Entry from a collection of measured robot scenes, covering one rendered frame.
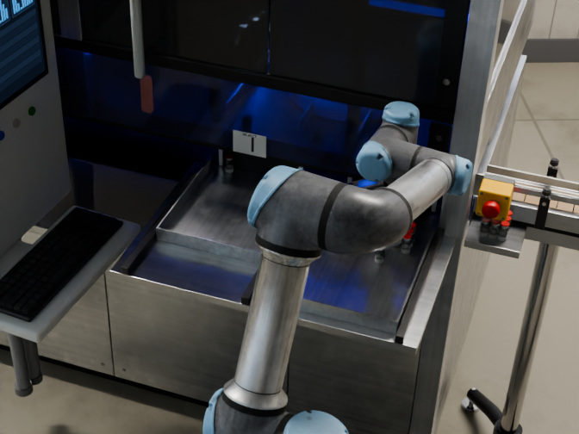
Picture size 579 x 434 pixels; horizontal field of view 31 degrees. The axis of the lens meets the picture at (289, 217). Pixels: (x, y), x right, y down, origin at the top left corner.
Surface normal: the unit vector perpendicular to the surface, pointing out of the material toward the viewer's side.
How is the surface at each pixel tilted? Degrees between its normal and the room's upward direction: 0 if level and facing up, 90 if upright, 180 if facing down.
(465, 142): 90
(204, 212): 0
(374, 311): 0
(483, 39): 90
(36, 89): 90
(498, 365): 0
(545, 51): 90
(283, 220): 66
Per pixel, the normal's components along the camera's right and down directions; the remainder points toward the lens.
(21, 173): 0.92, 0.25
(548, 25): 0.07, 0.59
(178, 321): -0.33, 0.55
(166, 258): 0.03, -0.80
